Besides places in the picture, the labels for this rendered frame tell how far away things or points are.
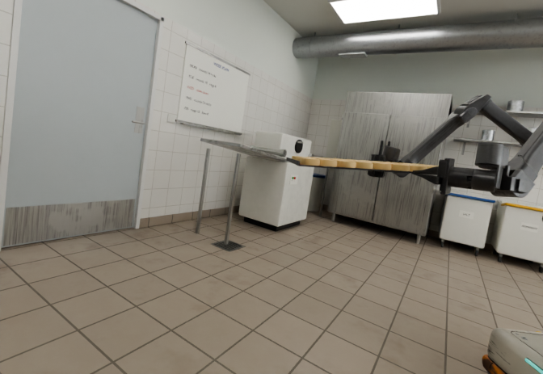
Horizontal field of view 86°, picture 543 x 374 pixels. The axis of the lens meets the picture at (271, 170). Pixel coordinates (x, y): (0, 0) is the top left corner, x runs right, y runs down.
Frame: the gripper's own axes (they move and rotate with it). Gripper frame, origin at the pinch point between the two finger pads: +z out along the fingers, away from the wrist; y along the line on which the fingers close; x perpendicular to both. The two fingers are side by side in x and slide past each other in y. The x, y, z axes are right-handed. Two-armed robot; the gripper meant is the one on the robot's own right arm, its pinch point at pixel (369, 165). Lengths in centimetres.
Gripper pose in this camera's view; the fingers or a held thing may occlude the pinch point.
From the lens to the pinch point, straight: 133.4
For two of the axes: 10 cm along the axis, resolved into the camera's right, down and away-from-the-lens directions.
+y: 0.9, -9.9, -0.6
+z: -6.7, -0.1, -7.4
